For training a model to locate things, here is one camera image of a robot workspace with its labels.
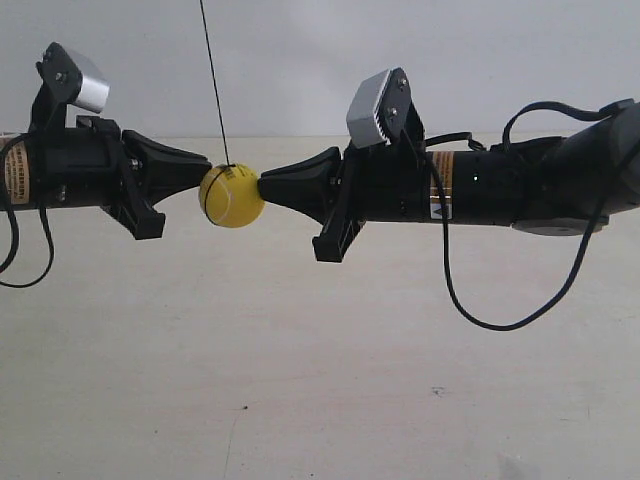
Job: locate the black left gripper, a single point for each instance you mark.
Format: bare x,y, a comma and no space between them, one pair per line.
88,165

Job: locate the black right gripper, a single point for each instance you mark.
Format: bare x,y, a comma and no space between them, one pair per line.
378,184

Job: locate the yellow tennis ball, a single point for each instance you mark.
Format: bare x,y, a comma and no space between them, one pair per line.
229,196

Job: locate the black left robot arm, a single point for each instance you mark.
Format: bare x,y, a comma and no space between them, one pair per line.
19,174

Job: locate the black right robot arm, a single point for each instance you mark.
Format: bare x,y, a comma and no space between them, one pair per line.
553,185

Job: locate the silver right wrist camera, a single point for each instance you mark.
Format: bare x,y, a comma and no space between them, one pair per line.
379,108

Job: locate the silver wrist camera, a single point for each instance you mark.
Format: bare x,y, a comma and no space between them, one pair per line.
73,78
379,108

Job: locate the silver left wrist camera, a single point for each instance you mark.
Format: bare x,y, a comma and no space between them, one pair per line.
73,78

